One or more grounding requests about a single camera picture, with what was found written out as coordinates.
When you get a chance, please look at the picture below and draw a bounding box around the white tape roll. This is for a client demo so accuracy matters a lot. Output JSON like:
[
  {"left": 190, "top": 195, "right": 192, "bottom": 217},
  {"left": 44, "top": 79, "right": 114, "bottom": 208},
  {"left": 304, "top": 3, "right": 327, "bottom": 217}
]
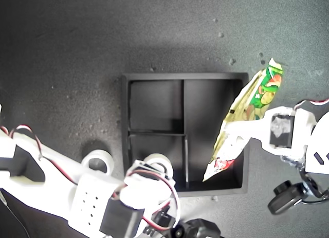
[
  {"left": 142, "top": 152, "right": 173, "bottom": 182},
  {"left": 81, "top": 150, "right": 114, "bottom": 177}
]

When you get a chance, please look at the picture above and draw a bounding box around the green printed snack bar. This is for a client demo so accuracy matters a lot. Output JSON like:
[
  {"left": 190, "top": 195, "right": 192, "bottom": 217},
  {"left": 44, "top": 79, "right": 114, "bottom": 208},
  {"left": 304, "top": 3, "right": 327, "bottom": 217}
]
[{"left": 202, "top": 57, "right": 284, "bottom": 182}]

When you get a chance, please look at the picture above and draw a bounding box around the black compartment tray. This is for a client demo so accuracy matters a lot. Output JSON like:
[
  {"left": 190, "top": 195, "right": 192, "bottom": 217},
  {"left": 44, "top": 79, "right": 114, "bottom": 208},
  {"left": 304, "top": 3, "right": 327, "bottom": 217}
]
[{"left": 120, "top": 72, "right": 250, "bottom": 198}]

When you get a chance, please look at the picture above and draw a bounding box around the red black servo wire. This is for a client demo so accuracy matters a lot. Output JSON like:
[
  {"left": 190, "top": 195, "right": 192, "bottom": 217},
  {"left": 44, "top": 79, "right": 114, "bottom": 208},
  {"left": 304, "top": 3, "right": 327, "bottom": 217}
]
[
  {"left": 113, "top": 171, "right": 181, "bottom": 232},
  {"left": 294, "top": 98, "right": 329, "bottom": 112},
  {"left": 0, "top": 124, "right": 79, "bottom": 186}
]

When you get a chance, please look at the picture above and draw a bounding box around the black camera cable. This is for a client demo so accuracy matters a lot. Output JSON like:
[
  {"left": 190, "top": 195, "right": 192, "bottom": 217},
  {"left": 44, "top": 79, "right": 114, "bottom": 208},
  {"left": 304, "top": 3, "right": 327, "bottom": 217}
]
[{"left": 298, "top": 168, "right": 329, "bottom": 205}]

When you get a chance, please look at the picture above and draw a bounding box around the black camera box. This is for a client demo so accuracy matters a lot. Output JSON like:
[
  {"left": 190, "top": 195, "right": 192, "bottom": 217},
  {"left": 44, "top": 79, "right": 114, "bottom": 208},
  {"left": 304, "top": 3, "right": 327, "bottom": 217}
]
[
  {"left": 167, "top": 217, "right": 222, "bottom": 238},
  {"left": 267, "top": 180, "right": 309, "bottom": 215}
]

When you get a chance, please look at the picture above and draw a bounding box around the thin loose wire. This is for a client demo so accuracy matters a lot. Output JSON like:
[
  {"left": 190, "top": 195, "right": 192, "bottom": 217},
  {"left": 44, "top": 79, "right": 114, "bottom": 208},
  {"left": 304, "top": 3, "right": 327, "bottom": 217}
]
[{"left": 0, "top": 189, "right": 30, "bottom": 238}]

